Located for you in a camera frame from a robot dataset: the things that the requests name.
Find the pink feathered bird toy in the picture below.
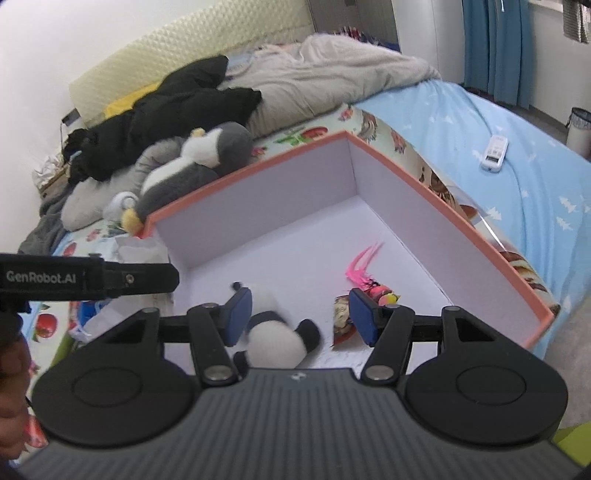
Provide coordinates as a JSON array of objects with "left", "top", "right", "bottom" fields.
[{"left": 345, "top": 243, "right": 400, "bottom": 306}]

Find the small panda plush toy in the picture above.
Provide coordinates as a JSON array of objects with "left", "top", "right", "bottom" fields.
[{"left": 232, "top": 285, "right": 322, "bottom": 376}]

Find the person's left hand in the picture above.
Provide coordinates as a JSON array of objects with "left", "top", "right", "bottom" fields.
[{"left": 0, "top": 312, "right": 31, "bottom": 460}]

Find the dark grey blanket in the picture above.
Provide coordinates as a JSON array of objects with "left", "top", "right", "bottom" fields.
[{"left": 18, "top": 185, "right": 73, "bottom": 256}]

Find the floral fruit-print plastic mat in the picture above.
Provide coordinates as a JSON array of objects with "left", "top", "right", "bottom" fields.
[{"left": 22, "top": 103, "right": 562, "bottom": 453}]

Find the grey pillow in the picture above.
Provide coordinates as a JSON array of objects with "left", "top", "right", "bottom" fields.
[{"left": 61, "top": 137, "right": 185, "bottom": 232}]

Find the white lotion bottle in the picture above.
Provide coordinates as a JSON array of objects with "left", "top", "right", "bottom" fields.
[{"left": 102, "top": 191, "right": 138, "bottom": 223}]

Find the grey penguin plush toy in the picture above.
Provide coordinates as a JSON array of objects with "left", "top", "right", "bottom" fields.
[{"left": 121, "top": 122, "right": 253, "bottom": 235}]

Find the yellow pillow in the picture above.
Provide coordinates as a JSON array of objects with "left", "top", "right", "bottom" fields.
[{"left": 103, "top": 82, "right": 160, "bottom": 119}]

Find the light blue bed sheet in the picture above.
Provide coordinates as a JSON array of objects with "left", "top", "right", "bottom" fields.
[{"left": 254, "top": 80, "right": 590, "bottom": 358}]

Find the white remote control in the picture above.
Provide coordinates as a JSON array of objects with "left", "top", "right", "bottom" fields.
[{"left": 480, "top": 135, "right": 509, "bottom": 173}]

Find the black clothing pile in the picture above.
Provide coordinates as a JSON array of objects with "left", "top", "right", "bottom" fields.
[{"left": 64, "top": 55, "right": 263, "bottom": 186}]

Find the grey duvet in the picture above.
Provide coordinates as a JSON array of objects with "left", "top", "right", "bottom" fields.
[{"left": 221, "top": 34, "right": 441, "bottom": 138}]

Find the white mesh waste bin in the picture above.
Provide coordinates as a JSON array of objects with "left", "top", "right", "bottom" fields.
[{"left": 566, "top": 107, "right": 591, "bottom": 160}]

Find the cream quilted headboard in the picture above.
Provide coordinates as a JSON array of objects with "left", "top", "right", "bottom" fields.
[{"left": 69, "top": 1, "right": 315, "bottom": 126}]

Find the blue curtain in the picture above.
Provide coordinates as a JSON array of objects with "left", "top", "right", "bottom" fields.
[{"left": 462, "top": 0, "right": 534, "bottom": 109}]

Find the hanging striped garment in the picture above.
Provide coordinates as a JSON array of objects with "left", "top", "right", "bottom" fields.
[{"left": 562, "top": 0, "right": 589, "bottom": 44}]

